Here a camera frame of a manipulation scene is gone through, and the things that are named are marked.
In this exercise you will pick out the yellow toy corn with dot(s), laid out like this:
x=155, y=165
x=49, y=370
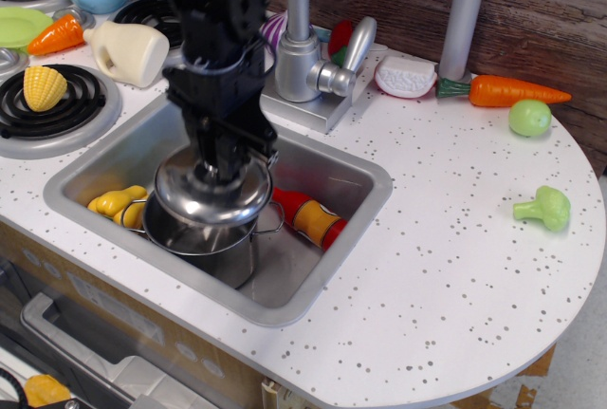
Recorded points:
x=43, y=87

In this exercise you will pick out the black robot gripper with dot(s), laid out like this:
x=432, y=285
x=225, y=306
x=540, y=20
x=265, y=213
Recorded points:
x=222, y=113

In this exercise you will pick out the light green toy plate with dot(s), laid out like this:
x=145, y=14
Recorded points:
x=20, y=26

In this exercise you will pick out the orange toy carrot piece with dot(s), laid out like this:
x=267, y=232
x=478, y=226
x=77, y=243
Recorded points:
x=63, y=34

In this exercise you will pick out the yellow toy pepper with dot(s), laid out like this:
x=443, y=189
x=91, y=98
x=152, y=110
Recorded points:
x=116, y=202

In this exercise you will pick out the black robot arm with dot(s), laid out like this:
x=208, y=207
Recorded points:
x=215, y=33

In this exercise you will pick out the rear right stove burner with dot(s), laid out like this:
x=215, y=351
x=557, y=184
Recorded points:
x=157, y=14

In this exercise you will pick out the front left stove burner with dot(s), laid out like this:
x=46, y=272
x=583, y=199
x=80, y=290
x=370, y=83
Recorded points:
x=90, y=106

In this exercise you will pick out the silver toy faucet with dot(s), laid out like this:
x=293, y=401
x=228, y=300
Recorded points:
x=307, y=89

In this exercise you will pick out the grey vertical pole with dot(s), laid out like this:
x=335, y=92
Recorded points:
x=458, y=39

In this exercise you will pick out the red toy strawberry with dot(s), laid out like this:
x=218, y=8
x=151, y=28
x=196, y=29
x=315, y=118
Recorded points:
x=339, y=41

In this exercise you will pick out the purple striped toy onion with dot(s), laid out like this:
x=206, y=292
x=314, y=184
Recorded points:
x=272, y=30

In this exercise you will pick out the red yellow toy bottle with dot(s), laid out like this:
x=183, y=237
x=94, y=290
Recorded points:
x=308, y=217

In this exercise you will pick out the green toy broccoli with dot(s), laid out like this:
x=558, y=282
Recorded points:
x=551, y=206

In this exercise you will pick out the cream toy milk jug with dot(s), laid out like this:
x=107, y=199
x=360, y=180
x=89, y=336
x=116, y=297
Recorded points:
x=129, y=53

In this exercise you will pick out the stainless steel pot lid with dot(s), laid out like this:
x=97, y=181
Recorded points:
x=191, y=191

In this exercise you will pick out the red white toy radish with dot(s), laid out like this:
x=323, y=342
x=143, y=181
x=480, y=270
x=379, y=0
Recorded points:
x=405, y=78

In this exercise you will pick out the yellow toy in oven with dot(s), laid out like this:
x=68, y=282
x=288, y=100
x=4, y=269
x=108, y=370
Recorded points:
x=42, y=390

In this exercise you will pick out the grey oven door handle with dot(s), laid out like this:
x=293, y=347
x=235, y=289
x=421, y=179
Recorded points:
x=111, y=373

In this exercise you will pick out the metal sink basin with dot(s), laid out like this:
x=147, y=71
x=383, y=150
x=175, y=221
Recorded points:
x=323, y=202

